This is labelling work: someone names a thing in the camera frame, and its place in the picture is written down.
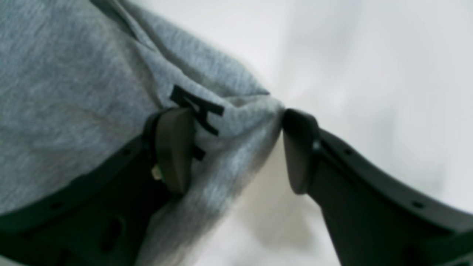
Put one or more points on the grey t-shirt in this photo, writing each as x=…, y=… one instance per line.
x=79, y=79

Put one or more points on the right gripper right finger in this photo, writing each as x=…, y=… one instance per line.
x=372, y=218

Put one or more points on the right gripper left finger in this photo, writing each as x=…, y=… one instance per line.
x=100, y=218

